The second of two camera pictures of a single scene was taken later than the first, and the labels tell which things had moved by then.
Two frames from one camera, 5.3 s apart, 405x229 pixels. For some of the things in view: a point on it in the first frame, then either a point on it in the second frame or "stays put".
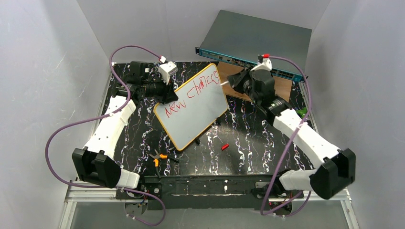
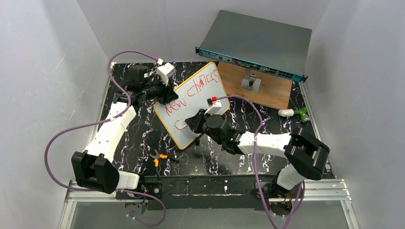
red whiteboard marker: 224,83 → 183,127
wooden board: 283,86 stays put
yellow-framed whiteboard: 202,103 stays put
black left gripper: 169,93 stays put
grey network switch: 239,39 stays put
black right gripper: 239,81 → 198,121
